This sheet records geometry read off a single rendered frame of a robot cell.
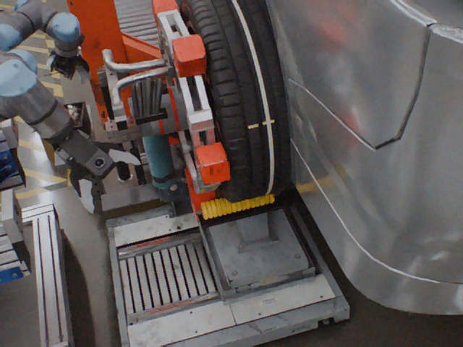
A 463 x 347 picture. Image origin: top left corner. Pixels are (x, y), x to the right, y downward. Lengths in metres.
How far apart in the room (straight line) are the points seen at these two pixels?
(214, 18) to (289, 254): 0.95
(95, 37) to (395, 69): 1.46
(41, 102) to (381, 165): 0.64
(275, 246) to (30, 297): 0.92
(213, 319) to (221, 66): 1.02
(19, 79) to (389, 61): 0.65
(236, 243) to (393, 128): 1.29
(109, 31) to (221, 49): 0.75
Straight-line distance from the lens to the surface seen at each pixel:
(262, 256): 2.11
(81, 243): 2.66
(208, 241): 2.30
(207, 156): 1.50
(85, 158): 1.15
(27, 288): 2.27
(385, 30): 0.90
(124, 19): 4.02
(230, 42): 1.51
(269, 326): 2.09
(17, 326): 2.16
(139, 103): 1.53
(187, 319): 2.15
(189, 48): 1.46
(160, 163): 1.98
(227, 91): 1.47
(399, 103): 0.92
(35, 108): 1.12
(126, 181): 1.67
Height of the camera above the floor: 1.78
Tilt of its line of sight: 39 degrees down
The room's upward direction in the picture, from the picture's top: 7 degrees counter-clockwise
